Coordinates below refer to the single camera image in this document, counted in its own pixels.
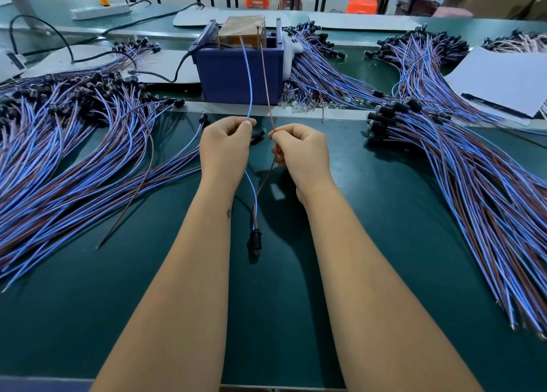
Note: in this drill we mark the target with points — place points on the person's right hand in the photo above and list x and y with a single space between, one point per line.
303 161

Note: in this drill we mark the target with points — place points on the person's left hand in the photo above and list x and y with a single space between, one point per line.
226 153

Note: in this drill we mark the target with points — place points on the blue plastic tester box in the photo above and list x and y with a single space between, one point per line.
226 78

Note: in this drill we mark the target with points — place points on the person's right forearm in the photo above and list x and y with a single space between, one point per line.
393 302

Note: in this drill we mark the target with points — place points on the person's left forearm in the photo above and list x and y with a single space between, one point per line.
167 302

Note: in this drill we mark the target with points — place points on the white power strip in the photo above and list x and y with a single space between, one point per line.
100 12

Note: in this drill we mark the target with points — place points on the white flat mat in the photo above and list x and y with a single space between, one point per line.
162 65
366 22
201 18

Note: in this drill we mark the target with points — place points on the brown cardboard block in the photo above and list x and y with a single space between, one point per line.
242 30

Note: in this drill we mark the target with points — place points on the black pen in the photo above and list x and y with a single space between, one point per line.
496 106

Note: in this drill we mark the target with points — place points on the pink plastic stool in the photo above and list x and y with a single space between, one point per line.
453 12

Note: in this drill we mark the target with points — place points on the white paper sheet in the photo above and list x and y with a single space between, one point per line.
504 80

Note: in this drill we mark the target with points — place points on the white plastic device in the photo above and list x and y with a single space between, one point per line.
8 65

